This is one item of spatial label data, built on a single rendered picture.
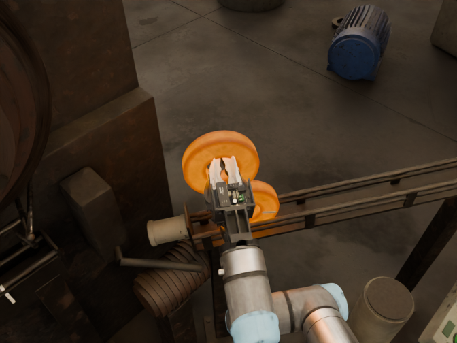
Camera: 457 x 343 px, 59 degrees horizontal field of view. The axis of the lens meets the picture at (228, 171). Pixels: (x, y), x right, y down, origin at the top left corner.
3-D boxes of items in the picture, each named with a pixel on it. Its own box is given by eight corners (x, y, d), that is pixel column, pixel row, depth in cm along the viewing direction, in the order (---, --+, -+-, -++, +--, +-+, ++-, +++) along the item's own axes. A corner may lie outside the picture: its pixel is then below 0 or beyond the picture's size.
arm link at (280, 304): (285, 337, 78) (296, 331, 68) (228, 348, 77) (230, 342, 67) (275, 296, 81) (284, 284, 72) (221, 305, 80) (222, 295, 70)
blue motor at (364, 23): (319, 81, 248) (330, 28, 222) (342, 37, 283) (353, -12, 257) (370, 93, 239) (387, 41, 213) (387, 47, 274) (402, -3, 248)
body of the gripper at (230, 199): (250, 174, 71) (265, 239, 65) (246, 194, 78) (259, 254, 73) (207, 180, 70) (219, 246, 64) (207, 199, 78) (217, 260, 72)
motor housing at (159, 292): (153, 348, 140) (124, 273, 101) (200, 305, 151) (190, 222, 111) (177, 376, 134) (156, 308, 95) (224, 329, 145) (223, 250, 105)
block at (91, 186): (83, 241, 104) (53, 180, 86) (109, 222, 108) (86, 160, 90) (107, 267, 99) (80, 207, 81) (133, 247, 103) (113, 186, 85)
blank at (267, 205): (207, 222, 98) (208, 233, 95) (215, 179, 87) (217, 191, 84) (267, 220, 101) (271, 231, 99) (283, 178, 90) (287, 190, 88)
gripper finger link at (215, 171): (220, 138, 76) (228, 182, 72) (219, 154, 81) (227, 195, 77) (204, 140, 76) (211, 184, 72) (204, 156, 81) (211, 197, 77)
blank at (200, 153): (175, 137, 77) (177, 148, 75) (254, 122, 78) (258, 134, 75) (188, 190, 88) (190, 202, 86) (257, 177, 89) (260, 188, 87)
